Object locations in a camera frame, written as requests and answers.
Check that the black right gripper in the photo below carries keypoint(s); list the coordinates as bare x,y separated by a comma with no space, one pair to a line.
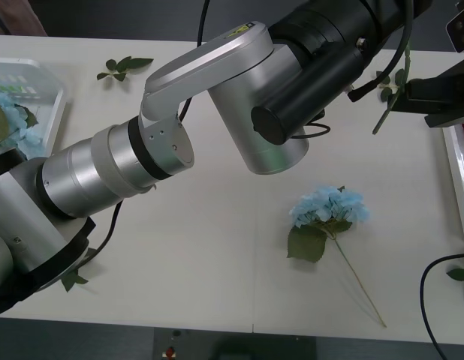
457,93

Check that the pale blue flower green stem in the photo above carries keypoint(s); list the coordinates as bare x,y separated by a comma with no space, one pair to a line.
329,204
18,127

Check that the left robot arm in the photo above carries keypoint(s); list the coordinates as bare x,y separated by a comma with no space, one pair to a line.
235,60

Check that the loose green leaf twig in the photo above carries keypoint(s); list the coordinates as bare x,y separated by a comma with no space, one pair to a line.
132,63
68,281
386,92

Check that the shallow white plastic box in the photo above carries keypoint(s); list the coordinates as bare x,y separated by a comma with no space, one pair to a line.
459,180
48,77

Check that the single loose green leaf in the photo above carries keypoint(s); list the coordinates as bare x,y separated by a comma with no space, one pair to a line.
30,119
459,274

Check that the dark robot torso base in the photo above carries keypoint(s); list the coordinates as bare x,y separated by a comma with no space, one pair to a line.
235,348

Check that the small red button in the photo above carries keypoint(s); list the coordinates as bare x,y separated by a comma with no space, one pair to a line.
168,352

